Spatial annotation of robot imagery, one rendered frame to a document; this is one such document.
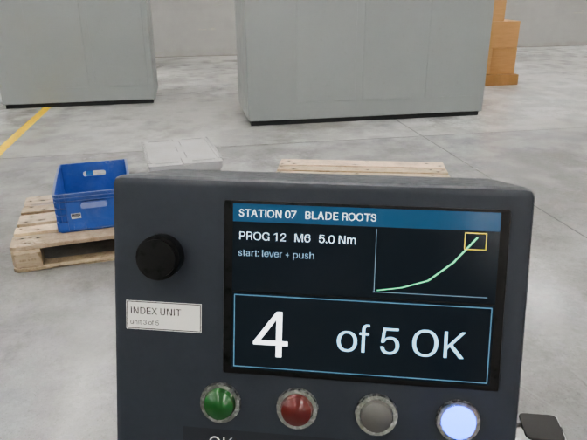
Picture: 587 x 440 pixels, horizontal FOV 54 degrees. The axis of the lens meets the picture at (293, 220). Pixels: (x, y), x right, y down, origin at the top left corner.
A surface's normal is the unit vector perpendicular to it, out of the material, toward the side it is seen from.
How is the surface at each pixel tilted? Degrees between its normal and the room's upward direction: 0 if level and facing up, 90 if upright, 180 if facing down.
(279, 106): 90
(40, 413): 0
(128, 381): 75
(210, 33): 90
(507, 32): 90
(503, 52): 90
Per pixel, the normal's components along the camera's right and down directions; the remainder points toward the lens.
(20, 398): 0.00, -0.93
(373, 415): -0.16, 0.05
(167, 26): 0.18, 0.36
